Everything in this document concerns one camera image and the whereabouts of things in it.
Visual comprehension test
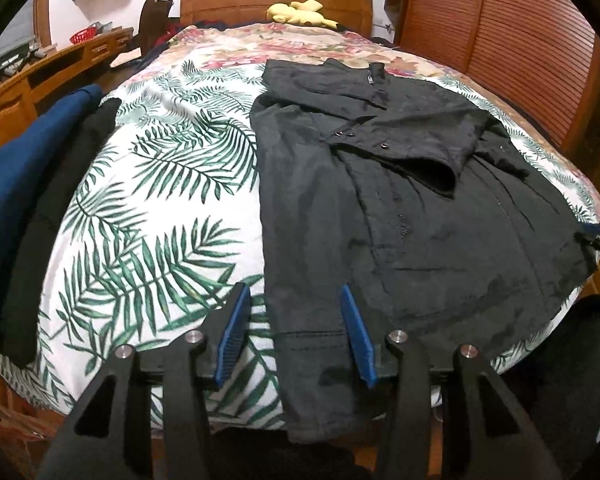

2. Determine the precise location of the floral bed cover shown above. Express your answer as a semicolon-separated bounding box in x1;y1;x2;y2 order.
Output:
125;22;481;83

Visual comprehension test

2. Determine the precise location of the black jacket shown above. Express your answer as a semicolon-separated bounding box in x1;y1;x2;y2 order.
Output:
250;57;600;443

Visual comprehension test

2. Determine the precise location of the wooden louvered wardrobe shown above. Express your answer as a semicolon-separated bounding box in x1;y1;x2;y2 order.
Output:
384;0;600;151

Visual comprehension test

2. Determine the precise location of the wooden window frame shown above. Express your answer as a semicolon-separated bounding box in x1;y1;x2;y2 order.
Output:
32;0;54;50

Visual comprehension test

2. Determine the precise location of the wooden headboard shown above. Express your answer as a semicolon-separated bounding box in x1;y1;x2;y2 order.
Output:
180;0;376;36

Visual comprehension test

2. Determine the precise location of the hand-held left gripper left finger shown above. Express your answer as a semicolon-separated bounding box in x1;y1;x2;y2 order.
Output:
35;282;253;480

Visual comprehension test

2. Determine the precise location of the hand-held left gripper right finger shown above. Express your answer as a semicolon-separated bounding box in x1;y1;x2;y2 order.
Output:
340;284;563;480

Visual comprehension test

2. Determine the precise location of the black folded garment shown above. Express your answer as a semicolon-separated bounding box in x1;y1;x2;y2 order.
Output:
0;97;123;367

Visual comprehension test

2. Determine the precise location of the wooden desk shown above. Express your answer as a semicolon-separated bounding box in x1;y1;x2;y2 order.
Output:
0;27;136;161

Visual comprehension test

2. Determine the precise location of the grey window blind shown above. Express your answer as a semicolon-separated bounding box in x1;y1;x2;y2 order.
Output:
0;0;37;73

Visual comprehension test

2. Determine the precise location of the green leaf print blanket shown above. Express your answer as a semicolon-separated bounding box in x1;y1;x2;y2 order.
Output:
0;57;600;431

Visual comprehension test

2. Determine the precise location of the yellow plush toy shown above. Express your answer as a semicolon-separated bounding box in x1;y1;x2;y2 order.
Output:
266;0;340;29

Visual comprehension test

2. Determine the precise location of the navy blue folded garment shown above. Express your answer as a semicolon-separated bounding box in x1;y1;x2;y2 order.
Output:
0;84;103;348

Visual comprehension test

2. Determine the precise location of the dark wooden chair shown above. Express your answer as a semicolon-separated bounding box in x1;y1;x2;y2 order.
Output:
111;0;173;68

